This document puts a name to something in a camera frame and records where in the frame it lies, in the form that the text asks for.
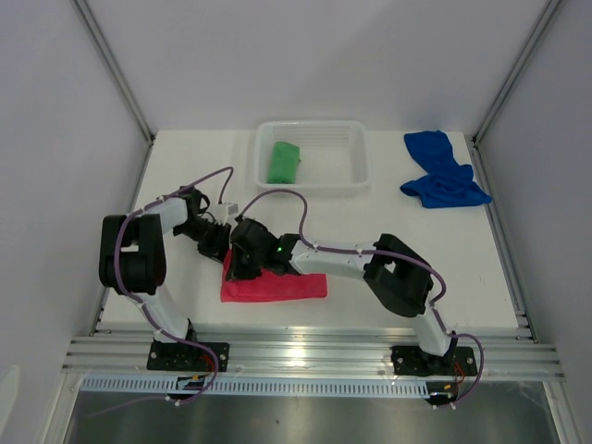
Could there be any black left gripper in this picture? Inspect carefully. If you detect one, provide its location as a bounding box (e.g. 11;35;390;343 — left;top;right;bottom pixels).
173;218;231;266

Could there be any pink microfiber towel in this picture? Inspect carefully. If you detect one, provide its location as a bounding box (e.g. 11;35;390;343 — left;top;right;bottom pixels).
220;252;328;303

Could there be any green microfiber towel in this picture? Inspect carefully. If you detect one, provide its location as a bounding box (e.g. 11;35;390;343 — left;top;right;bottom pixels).
267;142;301;184

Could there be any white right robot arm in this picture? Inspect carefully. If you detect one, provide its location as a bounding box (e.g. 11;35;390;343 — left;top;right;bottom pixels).
227;217;456;374

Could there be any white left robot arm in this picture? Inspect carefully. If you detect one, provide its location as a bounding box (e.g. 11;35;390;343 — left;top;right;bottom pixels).
98;188;238;370

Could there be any white plastic basket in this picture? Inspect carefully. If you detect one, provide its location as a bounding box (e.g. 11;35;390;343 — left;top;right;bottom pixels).
251;120;372;197

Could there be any blue microfiber towel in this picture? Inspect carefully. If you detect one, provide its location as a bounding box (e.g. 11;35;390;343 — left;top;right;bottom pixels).
400;130;492;209

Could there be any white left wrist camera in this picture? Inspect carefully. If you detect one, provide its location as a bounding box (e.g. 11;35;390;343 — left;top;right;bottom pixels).
210;203;240;227

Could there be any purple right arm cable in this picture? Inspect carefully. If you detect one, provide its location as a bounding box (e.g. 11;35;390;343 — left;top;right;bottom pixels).
238;189;486;413

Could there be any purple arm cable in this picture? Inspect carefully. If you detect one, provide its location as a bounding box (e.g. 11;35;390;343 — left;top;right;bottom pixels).
238;189;486;413
82;166;234;417

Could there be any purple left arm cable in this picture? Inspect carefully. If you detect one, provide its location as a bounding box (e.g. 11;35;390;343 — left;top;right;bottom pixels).
82;166;234;417

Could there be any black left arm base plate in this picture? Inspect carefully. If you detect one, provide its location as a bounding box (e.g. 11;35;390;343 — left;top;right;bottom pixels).
146;336;230;373

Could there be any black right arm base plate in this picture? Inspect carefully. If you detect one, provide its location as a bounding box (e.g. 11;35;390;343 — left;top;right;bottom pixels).
390;341;477;377

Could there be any white slotted cable duct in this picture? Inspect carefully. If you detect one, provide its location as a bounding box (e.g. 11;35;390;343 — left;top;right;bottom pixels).
80;375;429;399

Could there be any aluminium frame post left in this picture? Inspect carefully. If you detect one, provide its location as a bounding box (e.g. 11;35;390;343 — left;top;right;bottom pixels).
70;0;155;145

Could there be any aluminium frame post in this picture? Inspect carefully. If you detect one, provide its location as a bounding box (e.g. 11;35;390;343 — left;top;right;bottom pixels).
471;0;567;149
70;0;155;145

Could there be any aluminium front rail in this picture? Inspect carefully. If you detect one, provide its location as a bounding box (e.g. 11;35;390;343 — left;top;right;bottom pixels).
61;323;565;382

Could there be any aluminium frame post right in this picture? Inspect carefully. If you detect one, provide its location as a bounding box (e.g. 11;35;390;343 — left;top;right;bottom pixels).
471;0;567;149

